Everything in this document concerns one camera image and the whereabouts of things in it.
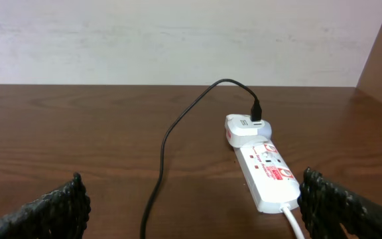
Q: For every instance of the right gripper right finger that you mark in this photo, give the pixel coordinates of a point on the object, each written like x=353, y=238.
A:
x=331, y=211

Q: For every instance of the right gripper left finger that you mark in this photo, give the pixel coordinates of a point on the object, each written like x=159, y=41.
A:
x=60, y=214

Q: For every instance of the white USB charger adapter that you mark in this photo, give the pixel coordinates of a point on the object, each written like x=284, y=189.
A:
x=242, y=132

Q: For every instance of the white power strip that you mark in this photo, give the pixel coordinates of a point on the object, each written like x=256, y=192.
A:
x=271, y=183

